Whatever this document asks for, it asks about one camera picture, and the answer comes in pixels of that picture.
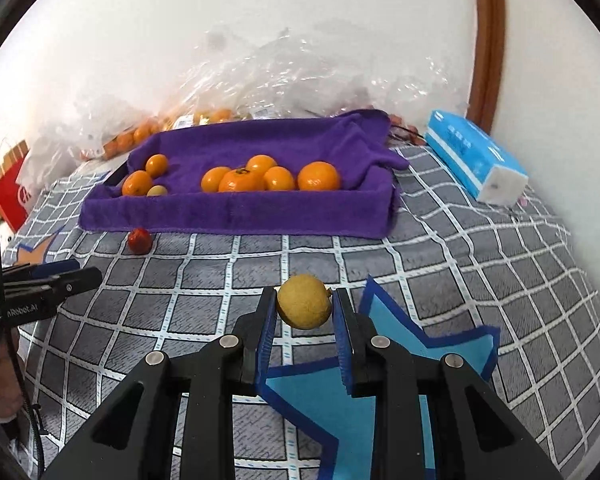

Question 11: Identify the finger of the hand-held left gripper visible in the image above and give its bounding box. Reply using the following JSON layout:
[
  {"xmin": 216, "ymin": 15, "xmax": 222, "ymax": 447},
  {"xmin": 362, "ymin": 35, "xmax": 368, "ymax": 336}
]
[
  {"xmin": 0, "ymin": 259, "xmax": 81, "ymax": 281},
  {"xmin": 0, "ymin": 267, "xmax": 104, "ymax": 307}
]

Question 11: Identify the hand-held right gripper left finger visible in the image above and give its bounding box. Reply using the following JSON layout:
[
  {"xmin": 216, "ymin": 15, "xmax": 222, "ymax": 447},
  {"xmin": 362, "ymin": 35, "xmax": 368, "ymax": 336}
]
[{"xmin": 40, "ymin": 286, "xmax": 279, "ymax": 480}]

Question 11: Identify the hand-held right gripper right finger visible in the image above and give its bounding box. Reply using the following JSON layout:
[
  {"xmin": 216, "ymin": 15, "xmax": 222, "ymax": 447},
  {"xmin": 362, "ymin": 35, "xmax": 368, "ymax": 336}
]
[{"xmin": 331, "ymin": 287, "xmax": 563, "ymax": 480}]

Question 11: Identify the red jujube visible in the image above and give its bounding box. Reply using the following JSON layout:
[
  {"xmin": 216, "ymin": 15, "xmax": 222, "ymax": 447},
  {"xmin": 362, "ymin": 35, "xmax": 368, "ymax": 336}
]
[{"xmin": 127, "ymin": 228, "xmax": 154, "ymax": 255}]

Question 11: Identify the black tray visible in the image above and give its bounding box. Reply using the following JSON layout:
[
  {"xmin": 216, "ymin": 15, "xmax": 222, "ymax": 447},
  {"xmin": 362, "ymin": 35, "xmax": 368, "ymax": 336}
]
[{"xmin": 102, "ymin": 162, "xmax": 131, "ymax": 187}]

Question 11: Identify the orange mandarin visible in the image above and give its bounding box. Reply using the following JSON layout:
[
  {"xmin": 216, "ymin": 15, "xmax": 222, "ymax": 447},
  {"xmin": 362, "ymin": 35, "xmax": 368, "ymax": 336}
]
[
  {"xmin": 145, "ymin": 154, "xmax": 169, "ymax": 178},
  {"xmin": 263, "ymin": 166, "xmax": 296, "ymax": 192},
  {"xmin": 201, "ymin": 166, "xmax": 233, "ymax": 193},
  {"xmin": 297, "ymin": 161, "xmax": 341, "ymax": 192},
  {"xmin": 245, "ymin": 154, "xmax": 278, "ymax": 176},
  {"xmin": 122, "ymin": 170, "xmax": 154, "ymax": 197}
]

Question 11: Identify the purple towel-lined tray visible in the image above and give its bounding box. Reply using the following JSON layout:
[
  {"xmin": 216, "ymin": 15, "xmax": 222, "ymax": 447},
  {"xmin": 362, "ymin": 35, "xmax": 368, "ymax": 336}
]
[{"xmin": 78, "ymin": 108, "xmax": 410, "ymax": 239}]

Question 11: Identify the mandarin with green stem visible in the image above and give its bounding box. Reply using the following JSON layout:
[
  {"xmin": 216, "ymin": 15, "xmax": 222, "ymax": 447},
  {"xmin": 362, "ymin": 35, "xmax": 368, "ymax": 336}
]
[{"xmin": 218, "ymin": 167, "xmax": 267, "ymax": 193}]

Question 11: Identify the person's left hand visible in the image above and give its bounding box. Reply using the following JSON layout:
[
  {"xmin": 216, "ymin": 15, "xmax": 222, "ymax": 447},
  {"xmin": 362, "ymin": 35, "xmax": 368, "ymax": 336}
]
[{"xmin": 0, "ymin": 350, "xmax": 26, "ymax": 423}]

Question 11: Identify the red paper bag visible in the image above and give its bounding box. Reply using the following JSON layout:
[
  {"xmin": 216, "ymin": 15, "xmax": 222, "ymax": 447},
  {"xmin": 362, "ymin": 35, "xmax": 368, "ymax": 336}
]
[{"xmin": 0, "ymin": 139, "xmax": 33, "ymax": 232}]

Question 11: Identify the white plastic bag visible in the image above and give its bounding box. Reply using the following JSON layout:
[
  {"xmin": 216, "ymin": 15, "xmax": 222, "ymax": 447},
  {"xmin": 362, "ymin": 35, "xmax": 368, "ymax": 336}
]
[{"xmin": 17, "ymin": 135, "xmax": 82, "ymax": 192}]

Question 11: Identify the pale printed mat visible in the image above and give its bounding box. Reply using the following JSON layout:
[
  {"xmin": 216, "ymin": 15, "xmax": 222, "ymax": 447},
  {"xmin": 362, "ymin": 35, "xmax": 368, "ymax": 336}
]
[{"xmin": 77, "ymin": 160, "xmax": 126, "ymax": 183}]

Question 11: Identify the grey checkered bed sheet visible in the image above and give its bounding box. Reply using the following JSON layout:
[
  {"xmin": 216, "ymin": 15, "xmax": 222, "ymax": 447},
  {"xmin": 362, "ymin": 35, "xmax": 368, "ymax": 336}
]
[{"xmin": 10, "ymin": 142, "xmax": 600, "ymax": 480}]

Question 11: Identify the labelled clear bag of mandarins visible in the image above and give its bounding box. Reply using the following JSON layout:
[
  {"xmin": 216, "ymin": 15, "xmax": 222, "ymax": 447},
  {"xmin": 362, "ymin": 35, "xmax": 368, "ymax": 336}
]
[{"xmin": 170, "ymin": 105, "xmax": 283, "ymax": 129}]

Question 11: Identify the clear bag of red jujubes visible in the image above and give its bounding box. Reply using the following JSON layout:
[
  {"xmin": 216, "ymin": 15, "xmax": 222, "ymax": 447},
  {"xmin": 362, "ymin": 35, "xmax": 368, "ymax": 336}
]
[{"xmin": 386, "ymin": 112, "xmax": 427, "ymax": 147}]

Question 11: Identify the blue tissue pack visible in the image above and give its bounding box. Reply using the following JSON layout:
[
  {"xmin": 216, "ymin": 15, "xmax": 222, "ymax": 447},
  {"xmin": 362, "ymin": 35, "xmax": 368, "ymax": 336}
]
[{"xmin": 425, "ymin": 109, "xmax": 529, "ymax": 206}]

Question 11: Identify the crumpled clear plastic bag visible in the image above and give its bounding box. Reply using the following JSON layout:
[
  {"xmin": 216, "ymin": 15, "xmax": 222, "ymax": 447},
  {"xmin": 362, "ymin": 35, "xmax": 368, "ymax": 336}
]
[{"xmin": 180, "ymin": 20, "xmax": 472, "ymax": 117}]

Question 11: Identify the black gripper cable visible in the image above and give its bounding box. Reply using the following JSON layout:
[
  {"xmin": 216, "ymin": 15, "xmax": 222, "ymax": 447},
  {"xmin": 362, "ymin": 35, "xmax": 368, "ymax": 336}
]
[{"xmin": 0, "ymin": 195, "xmax": 46, "ymax": 480}]

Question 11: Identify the brown wooden door frame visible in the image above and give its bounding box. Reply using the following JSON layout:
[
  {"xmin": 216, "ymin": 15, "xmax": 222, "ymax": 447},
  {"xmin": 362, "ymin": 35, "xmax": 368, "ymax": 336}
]
[{"xmin": 467, "ymin": 0, "xmax": 506, "ymax": 133}]

